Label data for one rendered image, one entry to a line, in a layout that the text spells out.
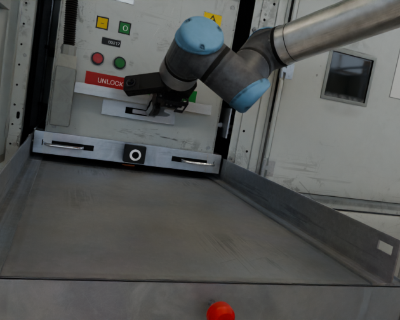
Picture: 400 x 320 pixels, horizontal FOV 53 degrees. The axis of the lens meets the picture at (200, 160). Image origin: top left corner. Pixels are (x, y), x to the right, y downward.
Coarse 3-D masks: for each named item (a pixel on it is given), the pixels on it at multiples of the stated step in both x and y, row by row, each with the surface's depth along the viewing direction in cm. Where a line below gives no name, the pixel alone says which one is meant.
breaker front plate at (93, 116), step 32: (64, 0) 104; (96, 0) 107; (160, 0) 112; (192, 0) 114; (224, 0) 117; (96, 32) 108; (160, 32) 113; (224, 32) 119; (128, 64) 112; (160, 64) 115; (96, 96) 111; (64, 128) 110; (96, 128) 112; (128, 128) 115; (160, 128) 118; (192, 128) 121
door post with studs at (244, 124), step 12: (264, 0) 116; (276, 0) 118; (264, 12) 117; (252, 24) 117; (264, 24) 118; (252, 108) 121; (240, 120) 121; (252, 120) 122; (240, 132) 121; (252, 132) 122; (240, 144) 122; (228, 156) 122; (240, 156) 123
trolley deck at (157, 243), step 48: (48, 192) 77; (96, 192) 83; (144, 192) 91; (192, 192) 100; (48, 240) 54; (96, 240) 57; (144, 240) 60; (192, 240) 64; (240, 240) 68; (288, 240) 73; (0, 288) 42; (48, 288) 43; (96, 288) 45; (144, 288) 47; (192, 288) 49; (240, 288) 51; (288, 288) 53; (336, 288) 56; (384, 288) 58
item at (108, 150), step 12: (36, 132) 106; (48, 132) 107; (36, 144) 107; (60, 144) 109; (72, 144) 110; (84, 144) 111; (96, 144) 112; (108, 144) 113; (120, 144) 114; (132, 144) 115; (144, 144) 117; (72, 156) 110; (84, 156) 111; (96, 156) 112; (108, 156) 113; (120, 156) 114; (156, 156) 118; (168, 156) 119; (180, 156) 120; (192, 156) 121; (204, 156) 122; (216, 156) 123; (180, 168) 121; (192, 168) 122; (204, 168) 123; (216, 168) 124
